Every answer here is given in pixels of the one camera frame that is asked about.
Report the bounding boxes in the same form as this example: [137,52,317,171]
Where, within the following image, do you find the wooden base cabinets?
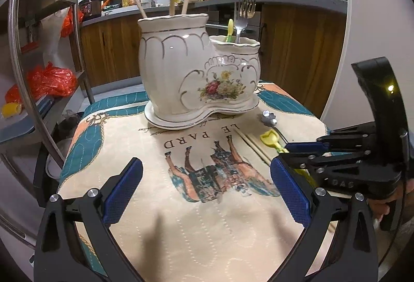
[79,4,348,119]

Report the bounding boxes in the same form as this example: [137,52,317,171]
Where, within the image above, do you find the built-in steel oven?
[205,9,263,43]

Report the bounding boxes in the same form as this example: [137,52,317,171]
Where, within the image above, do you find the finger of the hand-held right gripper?
[285,122,378,154]
[278,151,402,199]

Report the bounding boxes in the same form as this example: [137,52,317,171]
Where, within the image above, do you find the crumpled red plastic bag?
[27,62,78,98]

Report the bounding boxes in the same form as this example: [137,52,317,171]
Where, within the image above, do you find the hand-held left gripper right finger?
[270,156,379,282]

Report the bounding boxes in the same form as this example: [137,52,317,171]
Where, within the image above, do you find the floral white ceramic utensil holder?
[137,13,262,129]

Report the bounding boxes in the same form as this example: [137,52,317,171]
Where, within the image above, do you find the hanging red plastic bag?
[60,0,85,39]

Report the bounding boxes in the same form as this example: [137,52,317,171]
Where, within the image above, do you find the printed quilted table mat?
[58,78,330,282]

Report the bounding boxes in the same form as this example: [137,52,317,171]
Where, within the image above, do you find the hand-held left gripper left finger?
[34,157,144,282]

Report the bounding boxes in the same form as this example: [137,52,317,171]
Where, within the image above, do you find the small yellow object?
[2,102,23,118]

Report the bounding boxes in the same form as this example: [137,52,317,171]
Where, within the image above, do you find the silver fork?
[233,1,249,43]

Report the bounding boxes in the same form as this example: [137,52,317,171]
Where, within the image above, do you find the gold fork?
[241,0,257,19]

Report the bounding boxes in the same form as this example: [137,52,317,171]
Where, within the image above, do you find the silver flower-shaped spoon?
[261,110,287,143]

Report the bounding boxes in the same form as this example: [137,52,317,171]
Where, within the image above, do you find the black electric pressure cooker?
[78,0,104,20]

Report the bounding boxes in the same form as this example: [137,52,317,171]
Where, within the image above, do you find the person's right hand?
[369,197,390,222]

